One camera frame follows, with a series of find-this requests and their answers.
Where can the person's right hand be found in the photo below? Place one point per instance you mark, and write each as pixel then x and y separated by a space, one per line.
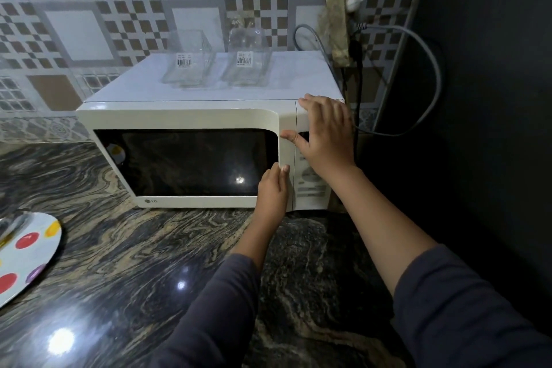
pixel 330 139

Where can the person's left hand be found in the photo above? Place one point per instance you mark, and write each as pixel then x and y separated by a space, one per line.
pixel 272 195

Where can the white microwave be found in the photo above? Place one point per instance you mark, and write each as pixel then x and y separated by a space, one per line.
pixel 194 117

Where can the clear plastic container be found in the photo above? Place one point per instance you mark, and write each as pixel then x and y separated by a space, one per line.
pixel 189 61
pixel 246 61

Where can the silver refrigerator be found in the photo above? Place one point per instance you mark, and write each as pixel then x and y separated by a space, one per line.
pixel 487 100

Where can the polka dot plate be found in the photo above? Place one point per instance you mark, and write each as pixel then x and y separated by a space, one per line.
pixel 30 260

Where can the metal tongs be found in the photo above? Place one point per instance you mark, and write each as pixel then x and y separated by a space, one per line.
pixel 13 227

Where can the person's left forearm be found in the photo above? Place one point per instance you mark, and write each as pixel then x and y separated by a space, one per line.
pixel 228 294

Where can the person's right forearm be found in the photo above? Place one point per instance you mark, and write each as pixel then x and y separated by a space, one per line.
pixel 409 260

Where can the beige power strip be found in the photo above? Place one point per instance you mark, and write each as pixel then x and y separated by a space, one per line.
pixel 337 22

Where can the crumpled clear plastic wrap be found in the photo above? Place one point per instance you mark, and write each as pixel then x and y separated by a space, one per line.
pixel 239 25

